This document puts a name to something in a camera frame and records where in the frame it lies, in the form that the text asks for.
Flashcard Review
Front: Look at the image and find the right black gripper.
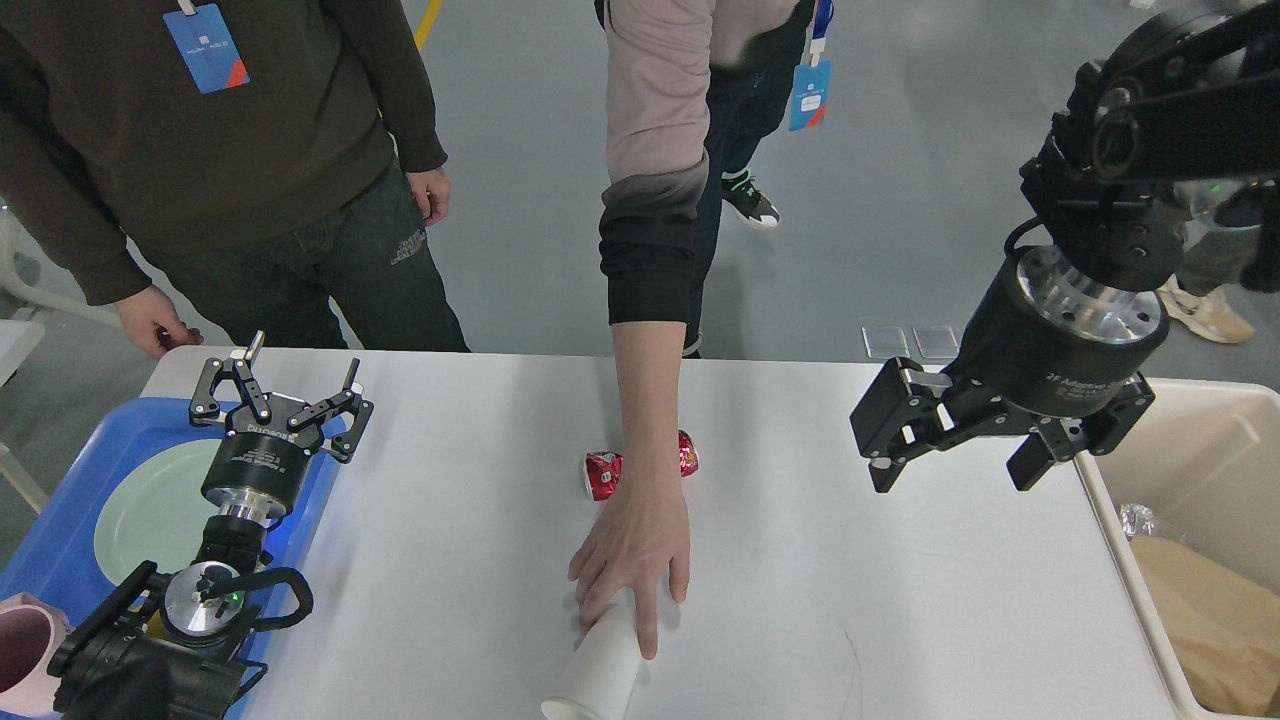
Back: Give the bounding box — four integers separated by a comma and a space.
850, 245, 1169, 493

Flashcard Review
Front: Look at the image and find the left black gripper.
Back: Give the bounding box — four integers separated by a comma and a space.
188, 331, 374, 521

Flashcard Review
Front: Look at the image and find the light green plate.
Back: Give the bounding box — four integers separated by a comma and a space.
93, 439, 220, 585

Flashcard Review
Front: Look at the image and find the aluminium foil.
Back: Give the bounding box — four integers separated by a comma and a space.
1117, 503, 1164, 541

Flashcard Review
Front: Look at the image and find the pink mug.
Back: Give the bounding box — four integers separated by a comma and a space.
1, 593, 72, 719

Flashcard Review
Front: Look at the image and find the brown paper bag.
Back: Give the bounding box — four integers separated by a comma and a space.
1130, 536, 1279, 717

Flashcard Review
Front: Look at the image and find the crushed red can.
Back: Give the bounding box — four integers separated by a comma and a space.
582, 429, 700, 502

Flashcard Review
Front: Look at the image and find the white paper cup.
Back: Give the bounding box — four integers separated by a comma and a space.
541, 603, 643, 719

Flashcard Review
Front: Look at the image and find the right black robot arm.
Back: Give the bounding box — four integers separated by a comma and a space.
850, 1, 1279, 493

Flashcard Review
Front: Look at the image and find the helper person bare forearm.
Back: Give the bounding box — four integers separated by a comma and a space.
612, 322, 686, 489

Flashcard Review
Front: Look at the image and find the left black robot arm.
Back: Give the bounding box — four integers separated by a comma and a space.
47, 332, 374, 719

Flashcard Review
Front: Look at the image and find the helper person right hand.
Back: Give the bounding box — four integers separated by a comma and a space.
568, 475, 691, 660

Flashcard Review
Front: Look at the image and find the beige plastic bin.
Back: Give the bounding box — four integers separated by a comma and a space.
1076, 379, 1279, 719

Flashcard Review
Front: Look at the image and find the blue plastic tray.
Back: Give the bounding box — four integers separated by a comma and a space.
3, 398, 338, 719

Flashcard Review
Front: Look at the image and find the person in black clothes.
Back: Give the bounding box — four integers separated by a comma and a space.
1, 1, 467, 357

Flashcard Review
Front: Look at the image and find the white side table corner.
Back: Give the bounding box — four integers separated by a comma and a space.
0, 319, 46, 386

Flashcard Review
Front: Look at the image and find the grey office chair left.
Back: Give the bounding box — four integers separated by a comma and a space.
0, 205, 122, 325

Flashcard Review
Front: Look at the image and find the person in dark sneakers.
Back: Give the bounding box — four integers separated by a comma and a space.
595, 0, 836, 359

